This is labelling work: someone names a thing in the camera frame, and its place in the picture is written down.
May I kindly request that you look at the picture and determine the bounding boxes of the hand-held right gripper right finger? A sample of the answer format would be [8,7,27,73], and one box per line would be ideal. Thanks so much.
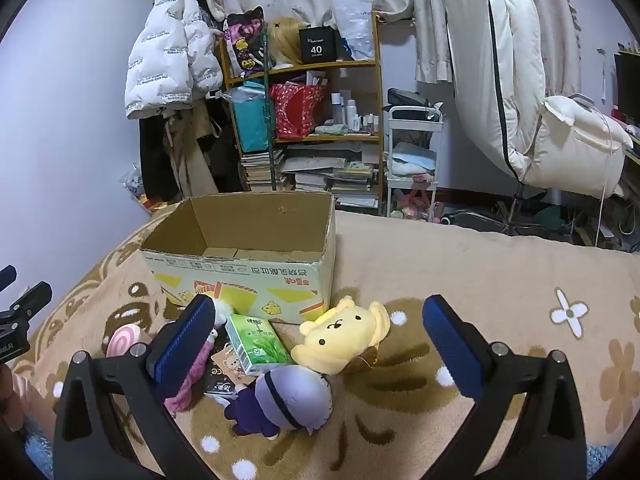
[421,294,588,480]

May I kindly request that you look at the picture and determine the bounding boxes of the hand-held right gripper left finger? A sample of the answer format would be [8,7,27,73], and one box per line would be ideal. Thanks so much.
[52,294,218,480]

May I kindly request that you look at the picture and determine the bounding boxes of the yellow plush dog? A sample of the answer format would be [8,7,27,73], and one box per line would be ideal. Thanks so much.
[291,296,392,376]

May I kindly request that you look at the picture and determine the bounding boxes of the white-haired plush doll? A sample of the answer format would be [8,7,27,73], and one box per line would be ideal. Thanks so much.
[223,364,333,442]

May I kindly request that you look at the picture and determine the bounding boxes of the cardboard box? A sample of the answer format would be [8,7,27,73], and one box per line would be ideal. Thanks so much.
[140,192,337,326]

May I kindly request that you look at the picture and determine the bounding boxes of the person's left hand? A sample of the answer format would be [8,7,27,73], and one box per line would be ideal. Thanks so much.
[0,365,57,433]

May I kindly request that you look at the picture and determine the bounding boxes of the pink fuzzy plush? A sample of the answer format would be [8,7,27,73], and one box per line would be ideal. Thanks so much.
[165,332,217,416]

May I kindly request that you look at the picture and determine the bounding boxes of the white fluffy plush charm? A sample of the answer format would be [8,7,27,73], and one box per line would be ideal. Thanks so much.
[211,299,232,343]

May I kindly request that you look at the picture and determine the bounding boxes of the bear print card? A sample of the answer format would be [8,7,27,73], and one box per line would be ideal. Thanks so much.
[210,342,252,387]

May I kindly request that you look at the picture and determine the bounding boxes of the black packet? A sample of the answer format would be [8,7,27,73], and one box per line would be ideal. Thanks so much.
[204,367,242,399]

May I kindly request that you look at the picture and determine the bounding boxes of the green tissue pack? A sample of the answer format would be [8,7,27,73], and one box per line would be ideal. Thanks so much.
[224,312,296,376]

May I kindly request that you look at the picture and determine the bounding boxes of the pink plush toys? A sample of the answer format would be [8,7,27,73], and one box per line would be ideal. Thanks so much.
[392,187,437,222]

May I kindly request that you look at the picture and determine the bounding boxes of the pile of colourful packets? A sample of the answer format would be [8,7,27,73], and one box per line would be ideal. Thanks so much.
[121,164,168,217]

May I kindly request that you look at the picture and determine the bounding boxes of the dark hanging clothes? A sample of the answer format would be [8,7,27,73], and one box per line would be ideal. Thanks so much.
[139,100,246,201]

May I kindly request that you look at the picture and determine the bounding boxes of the beige hanging coat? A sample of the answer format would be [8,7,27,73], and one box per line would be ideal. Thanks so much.
[165,105,222,198]

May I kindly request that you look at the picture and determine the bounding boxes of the folded cloths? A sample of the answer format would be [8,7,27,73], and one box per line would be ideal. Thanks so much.
[391,142,437,182]

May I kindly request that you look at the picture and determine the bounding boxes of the stack of books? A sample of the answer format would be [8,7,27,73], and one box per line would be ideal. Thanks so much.
[240,140,382,210]

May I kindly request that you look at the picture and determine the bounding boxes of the teal bag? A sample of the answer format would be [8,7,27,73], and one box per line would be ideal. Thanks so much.
[231,85,273,155]

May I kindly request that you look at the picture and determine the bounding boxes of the white trolley cart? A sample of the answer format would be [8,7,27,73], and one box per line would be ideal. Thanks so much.
[385,102,445,221]

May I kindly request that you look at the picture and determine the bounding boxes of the green pole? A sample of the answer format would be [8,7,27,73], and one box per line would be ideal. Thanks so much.
[262,30,279,193]

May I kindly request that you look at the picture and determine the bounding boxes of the black item on cart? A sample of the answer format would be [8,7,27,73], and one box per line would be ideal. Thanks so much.
[387,88,433,110]

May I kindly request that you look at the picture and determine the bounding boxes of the row of cosmetic bottles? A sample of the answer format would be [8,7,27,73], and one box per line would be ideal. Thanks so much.
[327,89,383,136]

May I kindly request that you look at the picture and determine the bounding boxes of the red gift bag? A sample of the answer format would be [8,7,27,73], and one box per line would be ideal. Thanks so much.
[270,82,326,140]

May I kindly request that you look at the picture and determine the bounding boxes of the cream coat on chair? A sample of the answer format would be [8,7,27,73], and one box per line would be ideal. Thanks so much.
[442,0,635,226]

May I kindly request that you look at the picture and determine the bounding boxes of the white puffer jacket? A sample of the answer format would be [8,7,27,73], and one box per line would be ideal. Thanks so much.
[124,0,224,121]

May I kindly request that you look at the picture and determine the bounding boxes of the wooden shelf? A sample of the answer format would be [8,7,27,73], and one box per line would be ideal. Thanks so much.
[218,15,386,211]

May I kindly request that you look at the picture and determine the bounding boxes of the black patterned bag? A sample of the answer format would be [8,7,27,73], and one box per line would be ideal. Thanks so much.
[223,6,273,78]

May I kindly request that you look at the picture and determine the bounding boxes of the blonde wig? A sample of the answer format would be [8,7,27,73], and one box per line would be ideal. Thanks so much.
[267,17,307,68]

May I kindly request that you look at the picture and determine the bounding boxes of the black box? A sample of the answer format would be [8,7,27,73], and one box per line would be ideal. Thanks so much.
[299,25,337,62]

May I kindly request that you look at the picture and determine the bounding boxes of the clear plastic bag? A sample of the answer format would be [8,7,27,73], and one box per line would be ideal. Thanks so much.
[332,0,373,61]

